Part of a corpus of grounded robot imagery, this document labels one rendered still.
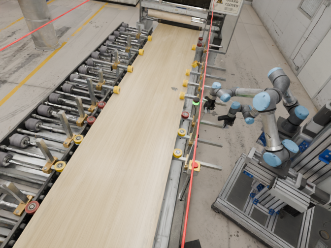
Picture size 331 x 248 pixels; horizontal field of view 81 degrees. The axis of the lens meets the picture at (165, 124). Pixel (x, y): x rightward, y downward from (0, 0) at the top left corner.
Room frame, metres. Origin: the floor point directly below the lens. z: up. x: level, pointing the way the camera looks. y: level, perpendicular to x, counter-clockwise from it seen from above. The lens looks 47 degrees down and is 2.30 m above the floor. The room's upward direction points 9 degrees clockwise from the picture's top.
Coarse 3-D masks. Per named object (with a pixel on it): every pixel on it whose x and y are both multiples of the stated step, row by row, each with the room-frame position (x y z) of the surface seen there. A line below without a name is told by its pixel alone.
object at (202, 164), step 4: (180, 160) 0.99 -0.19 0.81; (184, 160) 0.98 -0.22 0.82; (196, 160) 1.00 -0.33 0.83; (200, 164) 0.97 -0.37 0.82; (204, 164) 0.97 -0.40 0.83; (208, 164) 0.98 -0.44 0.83; (212, 164) 0.99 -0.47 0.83; (212, 168) 0.96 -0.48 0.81; (216, 168) 0.96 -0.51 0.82; (220, 168) 0.96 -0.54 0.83
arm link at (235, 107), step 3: (234, 102) 1.47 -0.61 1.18; (237, 102) 1.48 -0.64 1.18; (231, 105) 1.47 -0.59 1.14; (234, 105) 1.44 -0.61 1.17; (237, 105) 1.44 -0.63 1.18; (240, 105) 1.47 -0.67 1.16; (231, 108) 1.45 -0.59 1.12; (234, 108) 1.43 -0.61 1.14; (237, 108) 1.43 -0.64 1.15; (240, 108) 1.44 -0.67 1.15; (231, 111) 1.44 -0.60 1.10; (234, 111) 1.43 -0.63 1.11; (237, 111) 1.43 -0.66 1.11; (234, 114) 1.43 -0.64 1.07
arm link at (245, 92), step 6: (234, 90) 1.42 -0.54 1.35; (240, 90) 1.38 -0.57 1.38; (246, 90) 1.35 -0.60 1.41; (252, 90) 1.31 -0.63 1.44; (258, 90) 1.28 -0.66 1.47; (264, 90) 1.24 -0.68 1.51; (276, 90) 1.24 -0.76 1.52; (240, 96) 1.37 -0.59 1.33; (246, 96) 1.32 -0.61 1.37; (252, 96) 1.28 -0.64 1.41; (282, 96) 1.14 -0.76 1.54
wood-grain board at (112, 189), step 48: (144, 48) 2.79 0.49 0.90; (144, 96) 1.68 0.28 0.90; (96, 144) 0.96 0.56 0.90; (144, 144) 1.04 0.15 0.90; (48, 192) 0.50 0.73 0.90; (96, 192) 0.55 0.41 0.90; (144, 192) 0.60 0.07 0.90; (48, 240) 0.22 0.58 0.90; (96, 240) 0.26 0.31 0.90; (144, 240) 0.30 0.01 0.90
